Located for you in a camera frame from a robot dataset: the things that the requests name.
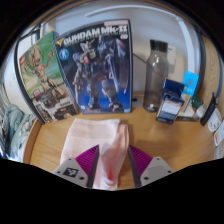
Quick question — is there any blue robot model kit box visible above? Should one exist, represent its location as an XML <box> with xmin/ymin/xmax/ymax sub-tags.
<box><xmin>53</xmin><ymin>19</ymin><xmax>134</xmax><ymax>115</ymax></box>

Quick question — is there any white mug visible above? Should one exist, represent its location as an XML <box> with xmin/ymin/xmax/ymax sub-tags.
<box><xmin>207</xmin><ymin>108</ymin><xmax>224</xmax><ymax>134</ymax></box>

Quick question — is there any grey metal desk frame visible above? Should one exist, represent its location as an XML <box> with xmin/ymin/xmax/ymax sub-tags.
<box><xmin>13</xmin><ymin>24</ymin><xmax>224</xmax><ymax>124</ymax></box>

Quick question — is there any black electric shaver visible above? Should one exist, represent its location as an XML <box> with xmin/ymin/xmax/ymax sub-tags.
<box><xmin>199</xmin><ymin>92</ymin><xmax>219</xmax><ymax>127</ymax></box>

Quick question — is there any light blue duvet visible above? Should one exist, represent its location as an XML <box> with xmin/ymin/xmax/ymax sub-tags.
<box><xmin>1</xmin><ymin>103</ymin><xmax>36</xmax><ymax>158</ymax></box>

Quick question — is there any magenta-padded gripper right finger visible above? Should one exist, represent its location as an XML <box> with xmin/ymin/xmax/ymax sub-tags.
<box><xmin>128</xmin><ymin>144</ymin><xmax>175</xmax><ymax>188</ymax></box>

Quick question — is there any small dark blue box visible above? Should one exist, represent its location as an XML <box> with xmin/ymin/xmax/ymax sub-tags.
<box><xmin>155</xmin><ymin>78</ymin><xmax>186</xmax><ymax>125</ymax></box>

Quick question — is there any tree figure toy box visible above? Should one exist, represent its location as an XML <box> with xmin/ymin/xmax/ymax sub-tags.
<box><xmin>18</xmin><ymin>31</ymin><xmax>80</xmax><ymax>124</ymax></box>

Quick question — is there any light blue card package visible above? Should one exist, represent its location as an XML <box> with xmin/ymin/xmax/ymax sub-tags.
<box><xmin>182</xmin><ymin>69</ymin><xmax>200</xmax><ymax>101</ymax></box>

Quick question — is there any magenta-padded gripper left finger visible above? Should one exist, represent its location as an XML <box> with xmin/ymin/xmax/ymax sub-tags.
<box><xmin>53</xmin><ymin>144</ymin><xmax>101</xmax><ymax>188</ymax></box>

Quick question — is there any pink towel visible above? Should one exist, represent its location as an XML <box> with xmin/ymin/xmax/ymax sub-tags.
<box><xmin>59</xmin><ymin>117</ymin><xmax>130</xmax><ymax>191</ymax></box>

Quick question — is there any dark green round container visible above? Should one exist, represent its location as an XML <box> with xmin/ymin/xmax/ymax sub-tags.
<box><xmin>190</xmin><ymin>94</ymin><xmax>203</xmax><ymax>109</ymax></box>

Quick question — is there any dark transparent water bottle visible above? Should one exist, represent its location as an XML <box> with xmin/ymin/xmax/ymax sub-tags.
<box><xmin>143</xmin><ymin>39</ymin><xmax>170</xmax><ymax>113</ymax></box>

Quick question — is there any white square wall box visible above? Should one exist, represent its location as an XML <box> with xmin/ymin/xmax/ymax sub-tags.
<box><xmin>166</xmin><ymin>44</ymin><xmax>178</xmax><ymax>81</ymax></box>

